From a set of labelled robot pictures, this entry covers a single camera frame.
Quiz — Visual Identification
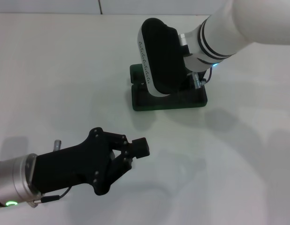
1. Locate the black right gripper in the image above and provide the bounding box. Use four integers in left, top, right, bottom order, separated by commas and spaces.
181, 72, 197, 93

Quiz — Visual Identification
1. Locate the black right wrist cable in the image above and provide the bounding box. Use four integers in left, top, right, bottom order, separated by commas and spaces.
201, 67, 213, 84

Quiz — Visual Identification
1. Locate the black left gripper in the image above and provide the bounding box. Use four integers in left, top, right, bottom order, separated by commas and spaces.
32, 127, 150, 195

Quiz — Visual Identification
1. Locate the green glasses case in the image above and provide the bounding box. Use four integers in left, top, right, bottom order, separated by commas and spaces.
130, 63, 208, 112

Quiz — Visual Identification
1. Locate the silver right wrist connector plug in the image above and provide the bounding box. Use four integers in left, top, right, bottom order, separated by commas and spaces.
191, 72, 206, 89

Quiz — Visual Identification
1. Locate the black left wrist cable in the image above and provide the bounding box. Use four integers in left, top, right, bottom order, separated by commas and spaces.
30, 186, 71, 207

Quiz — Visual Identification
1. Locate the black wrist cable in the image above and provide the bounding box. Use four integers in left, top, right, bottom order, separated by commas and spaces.
201, 67, 213, 84
30, 186, 71, 207

